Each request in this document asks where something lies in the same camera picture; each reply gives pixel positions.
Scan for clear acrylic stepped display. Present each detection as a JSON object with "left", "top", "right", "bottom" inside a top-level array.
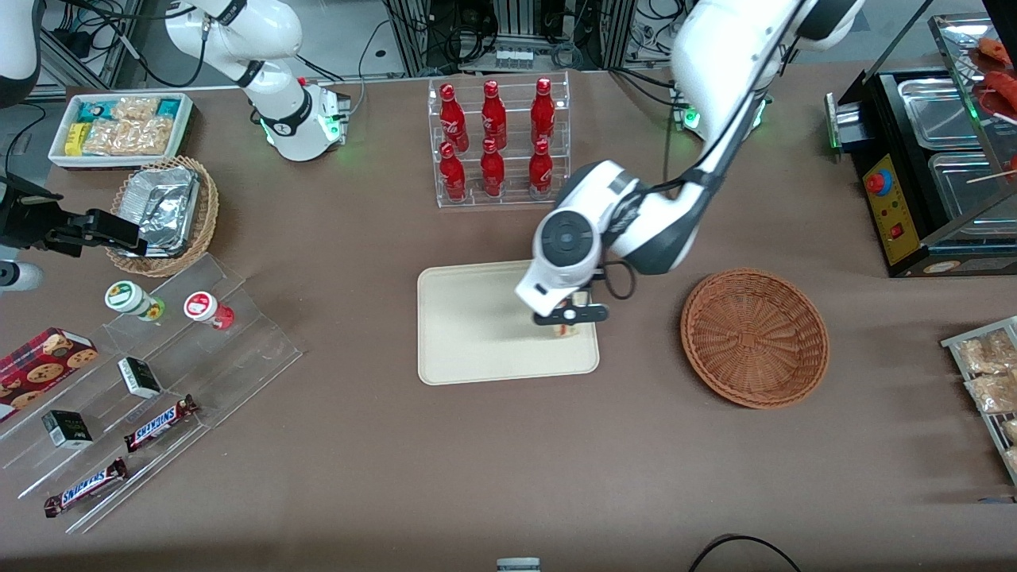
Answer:
[{"left": 0, "top": 253, "right": 304, "bottom": 535}]

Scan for clear bagged rice crackers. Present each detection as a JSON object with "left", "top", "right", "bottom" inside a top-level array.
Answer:
[
  {"left": 83, "top": 117, "right": 176, "bottom": 157},
  {"left": 111, "top": 96, "right": 160, "bottom": 122}
]

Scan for black food warmer cabinet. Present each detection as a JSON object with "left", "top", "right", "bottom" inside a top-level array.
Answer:
[{"left": 825, "top": 12, "right": 1017, "bottom": 279}]

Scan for beige plastic tray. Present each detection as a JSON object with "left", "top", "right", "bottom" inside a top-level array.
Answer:
[{"left": 417, "top": 261, "right": 601, "bottom": 387}]

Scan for red lid white cup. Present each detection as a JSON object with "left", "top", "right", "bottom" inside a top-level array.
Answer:
[{"left": 184, "top": 291, "right": 236, "bottom": 331}]

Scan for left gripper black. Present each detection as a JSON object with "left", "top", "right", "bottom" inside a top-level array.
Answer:
[{"left": 533, "top": 304, "right": 609, "bottom": 328}]

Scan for steel warmer pan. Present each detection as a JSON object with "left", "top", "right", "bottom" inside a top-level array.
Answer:
[
  {"left": 897, "top": 77, "right": 984, "bottom": 151},
  {"left": 927, "top": 151, "right": 1017, "bottom": 233}
]

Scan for red cola bottle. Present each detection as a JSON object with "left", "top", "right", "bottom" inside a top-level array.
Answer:
[
  {"left": 439, "top": 141, "right": 468, "bottom": 202},
  {"left": 530, "top": 77, "right": 556, "bottom": 149},
  {"left": 439, "top": 83, "right": 470, "bottom": 153},
  {"left": 528, "top": 139, "right": 555, "bottom": 198},
  {"left": 479, "top": 137, "right": 507, "bottom": 198},
  {"left": 481, "top": 79, "right": 509, "bottom": 151}
]

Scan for light wicker basket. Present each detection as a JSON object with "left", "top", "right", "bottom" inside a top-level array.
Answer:
[{"left": 106, "top": 155, "right": 220, "bottom": 278}]

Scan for small black box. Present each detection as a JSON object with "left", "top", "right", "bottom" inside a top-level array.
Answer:
[
  {"left": 117, "top": 357, "right": 163, "bottom": 400},
  {"left": 41, "top": 409, "right": 95, "bottom": 450}
]

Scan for white snack container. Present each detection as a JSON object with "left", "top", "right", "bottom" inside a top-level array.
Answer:
[{"left": 48, "top": 92, "right": 196, "bottom": 172}]

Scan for green lid white cup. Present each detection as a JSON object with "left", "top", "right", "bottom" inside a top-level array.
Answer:
[{"left": 104, "top": 280, "right": 166, "bottom": 323}]

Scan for red cookie box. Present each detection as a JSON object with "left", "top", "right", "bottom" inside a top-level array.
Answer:
[{"left": 0, "top": 327, "right": 100, "bottom": 423}]

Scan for black cable loop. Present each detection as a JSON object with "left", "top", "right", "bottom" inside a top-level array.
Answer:
[{"left": 597, "top": 257, "right": 638, "bottom": 302}]

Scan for black floor cable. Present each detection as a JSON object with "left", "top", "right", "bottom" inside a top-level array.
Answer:
[{"left": 48, "top": 0, "right": 209, "bottom": 89}]

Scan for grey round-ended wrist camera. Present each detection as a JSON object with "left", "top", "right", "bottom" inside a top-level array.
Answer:
[{"left": 0, "top": 261, "right": 45, "bottom": 293}]

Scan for Snickers chocolate bar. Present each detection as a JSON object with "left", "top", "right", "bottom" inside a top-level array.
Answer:
[
  {"left": 123, "top": 394, "right": 200, "bottom": 454},
  {"left": 43, "top": 457, "right": 129, "bottom": 519}
]

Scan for aluminium foil tray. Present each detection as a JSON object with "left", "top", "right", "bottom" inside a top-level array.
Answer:
[{"left": 118, "top": 166, "right": 200, "bottom": 257}]

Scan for clear acrylic bottle rack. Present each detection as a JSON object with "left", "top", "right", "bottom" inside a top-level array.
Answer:
[{"left": 427, "top": 71, "right": 572, "bottom": 210}]

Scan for black table cable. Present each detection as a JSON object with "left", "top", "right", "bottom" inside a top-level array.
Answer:
[{"left": 687, "top": 534, "right": 803, "bottom": 572}]

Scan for tray of packaged snacks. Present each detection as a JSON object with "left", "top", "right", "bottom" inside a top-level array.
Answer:
[{"left": 941, "top": 316, "right": 1017, "bottom": 487}]

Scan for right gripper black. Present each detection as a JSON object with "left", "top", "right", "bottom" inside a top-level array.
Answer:
[{"left": 0, "top": 176, "right": 150, "bottom": 257}]

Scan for round brown wicker basket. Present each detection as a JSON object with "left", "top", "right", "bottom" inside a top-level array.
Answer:
[{"left": 680, "top": 269, "right": 830, "bottom": 410}]

